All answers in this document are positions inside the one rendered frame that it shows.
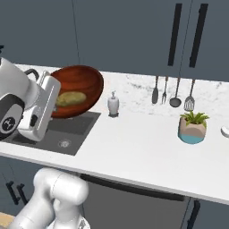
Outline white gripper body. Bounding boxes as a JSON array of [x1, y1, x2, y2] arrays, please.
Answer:
[[35, 70, 63, 142]]

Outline yellow-green potato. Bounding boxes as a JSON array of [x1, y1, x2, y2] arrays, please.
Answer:
[[55, 90, 88, 108]]

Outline red-brown wooden bowl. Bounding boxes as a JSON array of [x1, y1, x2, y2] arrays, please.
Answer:
[[49, 64, 106, 120]]

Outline dark grey sink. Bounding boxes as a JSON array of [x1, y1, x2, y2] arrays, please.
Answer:
[[2, 111, 102, 157]]

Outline dark blue-grey base cupboard door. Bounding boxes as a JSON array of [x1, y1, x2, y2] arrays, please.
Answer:
[[10, 159, 46, 209], [0, 155, 15, 215], [180, 197, 229, 229]]

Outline black tap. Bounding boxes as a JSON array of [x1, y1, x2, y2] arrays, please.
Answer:
[[23, 68, 40, 81]]

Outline white soap dispenser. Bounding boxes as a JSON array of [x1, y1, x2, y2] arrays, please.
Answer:
[[106, 90, 121, 118]]

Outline grey hanging spoon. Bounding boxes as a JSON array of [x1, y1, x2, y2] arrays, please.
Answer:
[[151, 75, 160, 106]]

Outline grey hanging fork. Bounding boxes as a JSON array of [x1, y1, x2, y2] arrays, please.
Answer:
[[161, 76, 170, 105]]

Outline grey hanging ladle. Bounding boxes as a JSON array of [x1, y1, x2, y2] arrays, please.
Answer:
[[168, 77, 182, 108]]

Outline grey dishwasher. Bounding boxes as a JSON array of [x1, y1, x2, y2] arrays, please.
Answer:
[[79, 174, 192, 229]]

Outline grey hanging slotted spatula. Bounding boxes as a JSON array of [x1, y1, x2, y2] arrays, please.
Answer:
[[183, 78, 197, 113]]

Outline green plant in tan-blue pot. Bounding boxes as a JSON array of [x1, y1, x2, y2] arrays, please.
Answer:
[[177, 110, 210, 146]]

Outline white round object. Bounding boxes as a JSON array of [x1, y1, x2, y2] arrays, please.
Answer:
[[220, 125, 229, 139]]

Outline dark blue-grey wall cupboard door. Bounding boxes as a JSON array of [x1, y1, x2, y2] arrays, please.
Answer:
[[0, 0, 81, 68], [71, 0, 193, 79], [178, 0, 229, 83]]

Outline short black cupboard handle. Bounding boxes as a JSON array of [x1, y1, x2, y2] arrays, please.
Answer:
[[5, 180, 21, 206], [16, 183, 30, 206], [186, 199, 201, 229]]

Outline black dishwasher handle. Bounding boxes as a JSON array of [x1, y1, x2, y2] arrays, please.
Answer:
[[79, 173, 186, 202]]

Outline long black cupboard handle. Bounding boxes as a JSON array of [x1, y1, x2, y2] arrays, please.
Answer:
[[188, 3, 209, 69], [166, 3, 183, 67]]

